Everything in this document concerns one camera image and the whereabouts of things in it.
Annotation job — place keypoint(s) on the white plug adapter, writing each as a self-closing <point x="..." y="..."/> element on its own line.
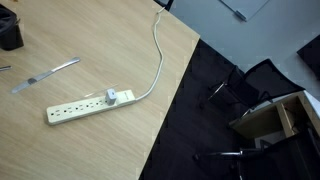
<point x="111" y="97"/>

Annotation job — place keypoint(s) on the white power strip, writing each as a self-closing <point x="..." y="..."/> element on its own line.
<point x="76" y="110"/>

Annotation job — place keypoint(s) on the wooden shelf white top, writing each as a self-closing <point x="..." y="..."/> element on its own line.
<point x="260" y="121"/>

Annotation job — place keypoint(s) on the grey whiteboard eraser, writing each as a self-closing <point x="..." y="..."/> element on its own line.
<point x="241" y="15"/>

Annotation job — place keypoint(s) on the silver table knife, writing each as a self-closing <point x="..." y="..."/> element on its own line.
<point x="40" y="77"/>

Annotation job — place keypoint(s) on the black plastic cutlery caddy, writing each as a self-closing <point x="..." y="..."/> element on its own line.
<point x="11" y="38"/>

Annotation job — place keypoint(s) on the white wall whiteboard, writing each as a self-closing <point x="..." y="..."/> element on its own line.
<point x="246" y="6"/>

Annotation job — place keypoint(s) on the black wall screen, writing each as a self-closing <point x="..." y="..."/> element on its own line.
<point x="312" y="56"/>

